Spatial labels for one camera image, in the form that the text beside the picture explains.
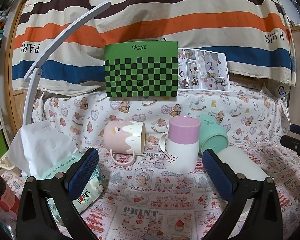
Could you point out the pink drip-pattern mug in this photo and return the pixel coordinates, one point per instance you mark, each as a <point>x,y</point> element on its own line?
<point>125,137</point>

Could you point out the mint green mug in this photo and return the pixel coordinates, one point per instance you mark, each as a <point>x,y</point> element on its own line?
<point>211,135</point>

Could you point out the red-capped bottle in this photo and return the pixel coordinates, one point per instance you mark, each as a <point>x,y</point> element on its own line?
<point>9,202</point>

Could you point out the cartoon picture card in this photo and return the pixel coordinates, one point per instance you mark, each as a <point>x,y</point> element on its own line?
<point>202,70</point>

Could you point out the cartoon print tablecloth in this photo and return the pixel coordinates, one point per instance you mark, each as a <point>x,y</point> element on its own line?
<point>145,200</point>

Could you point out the pink and white tall mug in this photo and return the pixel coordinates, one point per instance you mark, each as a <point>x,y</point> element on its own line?
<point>180,144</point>

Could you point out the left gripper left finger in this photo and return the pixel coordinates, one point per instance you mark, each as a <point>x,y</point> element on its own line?
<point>35,219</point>

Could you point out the striped fabric backdrop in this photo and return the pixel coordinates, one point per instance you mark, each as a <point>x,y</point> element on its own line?
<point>253,34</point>

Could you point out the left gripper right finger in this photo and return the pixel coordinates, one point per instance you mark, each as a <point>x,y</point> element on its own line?
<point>264,219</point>

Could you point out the white round speaker device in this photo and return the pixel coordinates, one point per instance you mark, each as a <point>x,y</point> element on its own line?
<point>281,90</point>

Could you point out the tissue pack with tissue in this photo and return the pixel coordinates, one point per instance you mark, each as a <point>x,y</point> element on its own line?
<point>41,151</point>

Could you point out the green checkered box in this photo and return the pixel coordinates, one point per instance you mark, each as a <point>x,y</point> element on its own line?
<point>141,69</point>

